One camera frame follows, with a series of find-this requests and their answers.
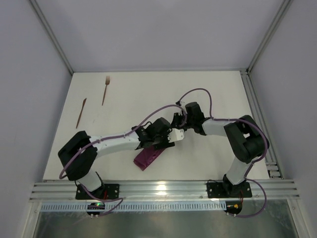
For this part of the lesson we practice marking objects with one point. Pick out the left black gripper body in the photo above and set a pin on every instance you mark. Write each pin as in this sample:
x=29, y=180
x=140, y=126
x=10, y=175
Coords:
x=166, y=144

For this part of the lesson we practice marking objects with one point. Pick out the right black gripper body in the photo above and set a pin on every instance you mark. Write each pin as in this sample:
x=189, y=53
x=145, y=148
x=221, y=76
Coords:
x=177, y=121

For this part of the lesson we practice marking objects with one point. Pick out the purple satin napkin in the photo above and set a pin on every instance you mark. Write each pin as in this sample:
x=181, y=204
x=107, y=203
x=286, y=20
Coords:
x=146, y=157

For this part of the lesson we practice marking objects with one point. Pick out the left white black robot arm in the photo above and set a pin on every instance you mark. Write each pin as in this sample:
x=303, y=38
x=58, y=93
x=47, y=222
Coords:
x=79, y=153

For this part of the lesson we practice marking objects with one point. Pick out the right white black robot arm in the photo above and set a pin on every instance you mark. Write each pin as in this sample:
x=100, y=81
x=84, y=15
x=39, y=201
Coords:
x=247, y=141

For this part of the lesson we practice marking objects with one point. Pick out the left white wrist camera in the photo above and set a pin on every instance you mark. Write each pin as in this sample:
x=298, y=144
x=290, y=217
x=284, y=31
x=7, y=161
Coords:
x=176, y=135

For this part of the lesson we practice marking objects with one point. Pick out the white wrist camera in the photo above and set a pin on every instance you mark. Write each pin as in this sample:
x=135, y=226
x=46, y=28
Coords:
x=176, y=135
x=181, y=105

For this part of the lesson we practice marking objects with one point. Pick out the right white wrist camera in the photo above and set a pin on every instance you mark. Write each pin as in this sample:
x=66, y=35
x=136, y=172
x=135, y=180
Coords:
x=181, y=105

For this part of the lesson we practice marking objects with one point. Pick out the grey slotted cable duct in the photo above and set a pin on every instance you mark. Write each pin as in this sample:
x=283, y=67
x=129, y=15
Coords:
x=127, y=206

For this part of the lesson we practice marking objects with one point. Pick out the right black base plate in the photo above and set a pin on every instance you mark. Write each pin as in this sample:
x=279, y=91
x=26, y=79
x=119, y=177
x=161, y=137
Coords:
x=221, y=189

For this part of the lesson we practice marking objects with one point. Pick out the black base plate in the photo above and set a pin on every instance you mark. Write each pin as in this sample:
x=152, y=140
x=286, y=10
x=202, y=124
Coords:
x=221, y=189
x=108, y=191

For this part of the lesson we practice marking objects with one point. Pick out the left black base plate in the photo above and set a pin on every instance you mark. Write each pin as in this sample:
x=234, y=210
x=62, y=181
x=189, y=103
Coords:
x=108, y=191

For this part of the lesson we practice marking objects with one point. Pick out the right side aluminium rail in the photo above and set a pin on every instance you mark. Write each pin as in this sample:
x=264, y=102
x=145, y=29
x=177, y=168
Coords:
x=273, y=167

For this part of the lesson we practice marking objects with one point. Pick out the aluminium rail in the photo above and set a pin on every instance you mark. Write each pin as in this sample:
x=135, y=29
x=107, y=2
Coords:
x=161, y=190
x=273, y=167

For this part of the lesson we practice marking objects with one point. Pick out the front aluminium rail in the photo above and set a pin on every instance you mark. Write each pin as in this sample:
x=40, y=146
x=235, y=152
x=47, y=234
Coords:
x=161, y=190

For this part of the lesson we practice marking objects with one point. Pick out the right corner aluminium post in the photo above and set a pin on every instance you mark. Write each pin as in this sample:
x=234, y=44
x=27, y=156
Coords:
x=276, y=21

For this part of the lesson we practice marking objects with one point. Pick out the corner aluminium post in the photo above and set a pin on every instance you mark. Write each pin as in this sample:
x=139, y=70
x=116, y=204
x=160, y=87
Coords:
x=49, y=32
x=276, y=21

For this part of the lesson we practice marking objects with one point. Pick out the left corner aluminium post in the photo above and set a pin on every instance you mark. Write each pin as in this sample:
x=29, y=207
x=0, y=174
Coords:
x=49, y=32

